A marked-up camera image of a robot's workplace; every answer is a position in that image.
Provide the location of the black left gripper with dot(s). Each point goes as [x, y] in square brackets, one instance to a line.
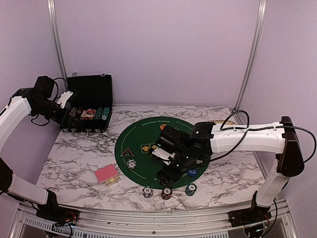
[68, 124]

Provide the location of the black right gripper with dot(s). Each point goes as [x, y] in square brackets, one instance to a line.
[174, 176]

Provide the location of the brown 100 chip stack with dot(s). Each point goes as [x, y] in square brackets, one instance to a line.
[166, 193]

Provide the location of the blue small blind button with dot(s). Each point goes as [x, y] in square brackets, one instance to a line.
[192, 173]

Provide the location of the teal 50 chip stack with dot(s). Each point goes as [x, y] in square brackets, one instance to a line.
[190, 189]

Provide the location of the blue tan 10 chip stack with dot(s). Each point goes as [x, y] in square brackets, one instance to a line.
[147, 192]

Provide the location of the blue tan chips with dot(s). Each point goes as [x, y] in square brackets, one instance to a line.
[131, 164]

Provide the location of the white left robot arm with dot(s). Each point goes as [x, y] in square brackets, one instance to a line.
[25, 102]

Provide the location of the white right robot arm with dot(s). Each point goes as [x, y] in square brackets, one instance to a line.
[179, 151]

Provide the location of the boxed playing card deck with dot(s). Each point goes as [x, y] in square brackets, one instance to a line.
[84, 117]

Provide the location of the black poker chip case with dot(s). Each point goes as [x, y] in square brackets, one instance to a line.
[91, 92]

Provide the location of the dark green chip row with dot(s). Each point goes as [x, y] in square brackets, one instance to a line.
[98, 113]

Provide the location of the teal 50 chip row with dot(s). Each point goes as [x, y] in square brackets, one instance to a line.
[105, 113]

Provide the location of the green round poker mat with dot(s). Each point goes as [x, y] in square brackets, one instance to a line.
[140, 137]

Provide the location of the black triangular all-in marker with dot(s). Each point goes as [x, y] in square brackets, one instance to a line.
[127, 153]

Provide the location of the red backed card deck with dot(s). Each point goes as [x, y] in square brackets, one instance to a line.
[107, 175]

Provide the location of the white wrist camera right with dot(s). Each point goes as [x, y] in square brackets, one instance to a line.
[162, 155]

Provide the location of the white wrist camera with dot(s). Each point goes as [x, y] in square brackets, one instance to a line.
[162, 155]
[62, 100]

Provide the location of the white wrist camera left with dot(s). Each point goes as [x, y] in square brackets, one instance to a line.
[62, 100]

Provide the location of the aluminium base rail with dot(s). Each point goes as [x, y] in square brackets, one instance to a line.
[101, 223]

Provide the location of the left aluminium frame post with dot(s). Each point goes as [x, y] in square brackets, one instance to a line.
[56, 37]

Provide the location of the aluminium frame post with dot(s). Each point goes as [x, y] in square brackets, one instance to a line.
[253, 54]
[56, 37]

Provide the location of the right aluminium frame post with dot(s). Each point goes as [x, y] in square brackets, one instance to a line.
[253, 54]

